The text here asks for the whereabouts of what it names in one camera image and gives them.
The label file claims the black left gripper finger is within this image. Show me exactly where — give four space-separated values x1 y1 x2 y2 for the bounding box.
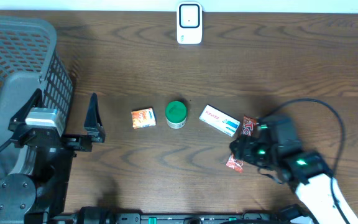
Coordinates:
8 88 42 131
84 93 106 143

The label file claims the red Top chocolate bar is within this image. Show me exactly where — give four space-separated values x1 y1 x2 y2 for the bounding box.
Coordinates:
226 115 257 173

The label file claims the white Panadol medicine box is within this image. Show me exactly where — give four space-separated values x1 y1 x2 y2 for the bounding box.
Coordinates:
199 105 240 137

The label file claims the orange snack packet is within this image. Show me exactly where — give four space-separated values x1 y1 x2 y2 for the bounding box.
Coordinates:
131 108 156 129

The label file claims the green lid jar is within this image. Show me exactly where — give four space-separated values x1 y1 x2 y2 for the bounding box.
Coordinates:
165 101 187 129

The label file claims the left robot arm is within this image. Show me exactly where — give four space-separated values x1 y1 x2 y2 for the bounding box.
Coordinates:
0 89 106 223

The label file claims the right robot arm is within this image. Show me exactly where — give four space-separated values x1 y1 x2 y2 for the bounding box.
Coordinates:
229 115 358 223

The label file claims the white barcode scanner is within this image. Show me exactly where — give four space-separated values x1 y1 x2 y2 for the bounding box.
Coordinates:
177 1 203 45

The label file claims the grey plastic basket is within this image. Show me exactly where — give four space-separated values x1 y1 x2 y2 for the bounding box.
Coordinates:
0 15 74 193

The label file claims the black right camera cable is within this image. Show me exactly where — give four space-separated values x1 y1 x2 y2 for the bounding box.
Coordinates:
268 98 351 224

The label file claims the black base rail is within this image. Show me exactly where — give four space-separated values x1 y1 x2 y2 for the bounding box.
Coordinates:
47 205 317 224

